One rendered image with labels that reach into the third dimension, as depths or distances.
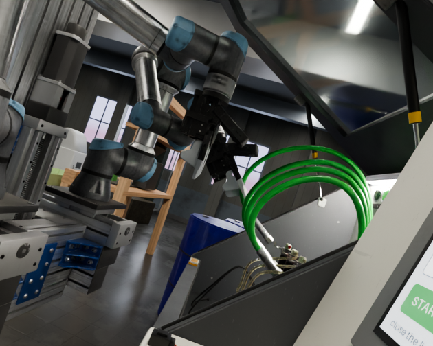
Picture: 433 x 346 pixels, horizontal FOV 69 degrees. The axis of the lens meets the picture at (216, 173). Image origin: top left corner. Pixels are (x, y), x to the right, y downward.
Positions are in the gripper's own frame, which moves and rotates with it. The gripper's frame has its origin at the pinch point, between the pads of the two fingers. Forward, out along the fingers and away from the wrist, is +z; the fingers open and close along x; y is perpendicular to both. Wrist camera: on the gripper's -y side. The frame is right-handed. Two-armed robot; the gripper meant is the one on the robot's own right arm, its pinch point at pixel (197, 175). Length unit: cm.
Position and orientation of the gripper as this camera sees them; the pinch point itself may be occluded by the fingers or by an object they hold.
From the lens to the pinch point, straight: 76.5
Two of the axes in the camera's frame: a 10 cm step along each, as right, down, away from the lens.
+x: -0.4, -0.5, -10.0
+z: -3.2, 9.5, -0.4
